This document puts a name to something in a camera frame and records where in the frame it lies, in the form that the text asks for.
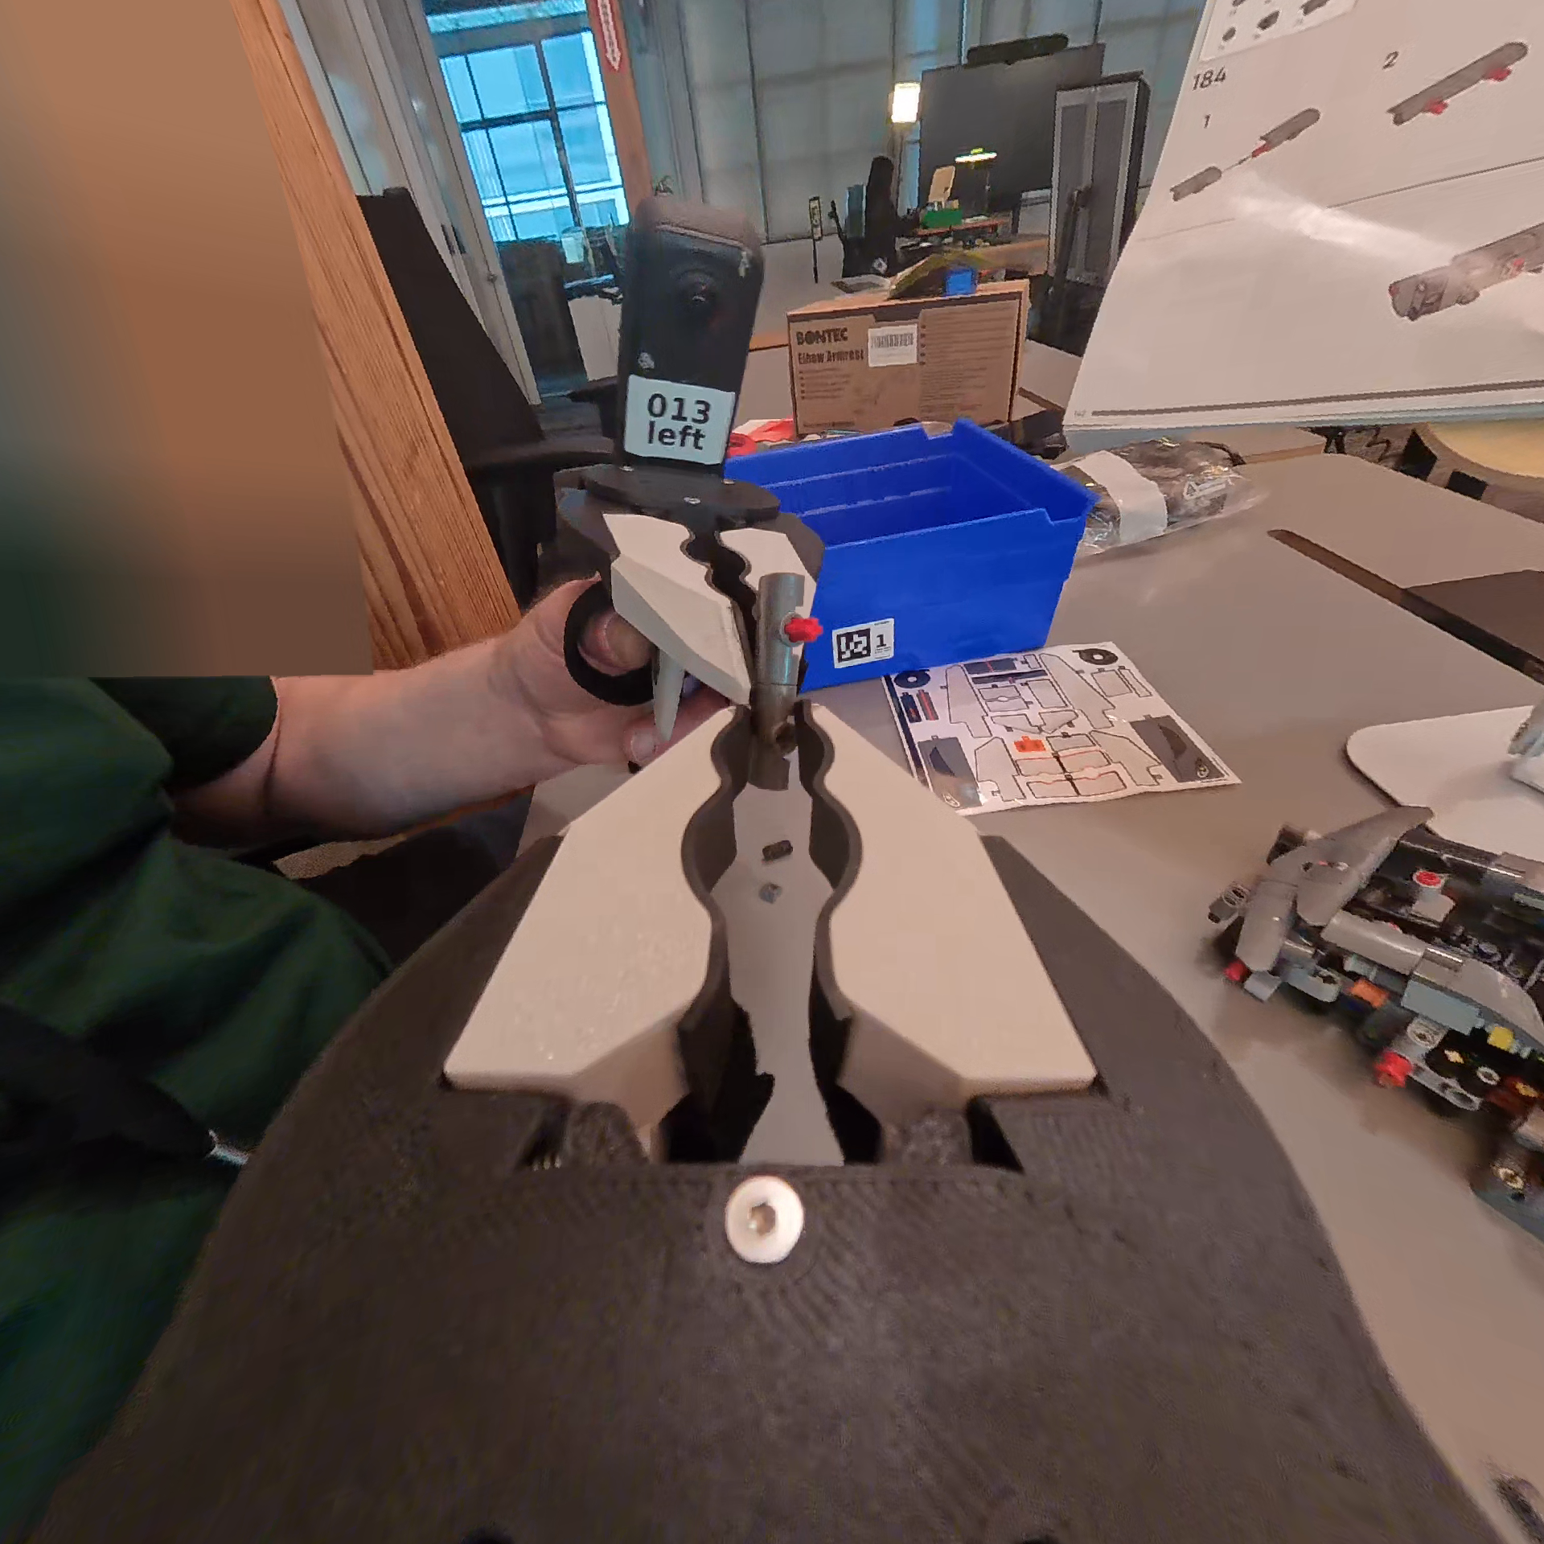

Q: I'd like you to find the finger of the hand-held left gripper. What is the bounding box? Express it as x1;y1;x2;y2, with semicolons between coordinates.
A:
734;528;805;607
607;515;752;747

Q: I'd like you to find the large dark wall screen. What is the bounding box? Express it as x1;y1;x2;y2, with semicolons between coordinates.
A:
917;43;1107;221

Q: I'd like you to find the glass window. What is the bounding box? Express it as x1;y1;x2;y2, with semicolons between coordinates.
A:
432;30;631;245

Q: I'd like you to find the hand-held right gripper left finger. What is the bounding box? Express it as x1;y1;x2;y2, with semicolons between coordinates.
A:
441;710;757;1133

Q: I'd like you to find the clear bag of lego parts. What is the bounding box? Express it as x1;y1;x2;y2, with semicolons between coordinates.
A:
1059;438;1270;561

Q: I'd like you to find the grey lego car model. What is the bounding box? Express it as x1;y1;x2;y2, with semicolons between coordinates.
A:
1208;804;1544;1247

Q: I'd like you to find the black cabinet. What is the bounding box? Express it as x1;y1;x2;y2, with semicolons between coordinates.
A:
1041;72;1151;355

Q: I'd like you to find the person's left hand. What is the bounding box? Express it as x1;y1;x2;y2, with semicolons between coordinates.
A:
489;585;741;774

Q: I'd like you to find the brown cardboard box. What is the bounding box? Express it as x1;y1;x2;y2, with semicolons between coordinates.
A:
785;278;1035;438

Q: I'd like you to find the blue plastic bin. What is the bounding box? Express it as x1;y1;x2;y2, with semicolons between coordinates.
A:
721;416;1101;697

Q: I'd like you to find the lego sticker sheet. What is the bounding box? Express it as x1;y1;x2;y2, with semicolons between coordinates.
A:
881;640;1245;818

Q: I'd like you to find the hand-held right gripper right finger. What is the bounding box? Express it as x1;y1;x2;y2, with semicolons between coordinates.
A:
794;703;1101;1127

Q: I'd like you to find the lego instruction booklet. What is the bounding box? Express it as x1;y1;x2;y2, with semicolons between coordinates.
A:
1068;0;1544;432

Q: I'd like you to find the wooden partition frame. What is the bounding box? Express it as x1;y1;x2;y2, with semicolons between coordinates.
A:
226;0;522;677

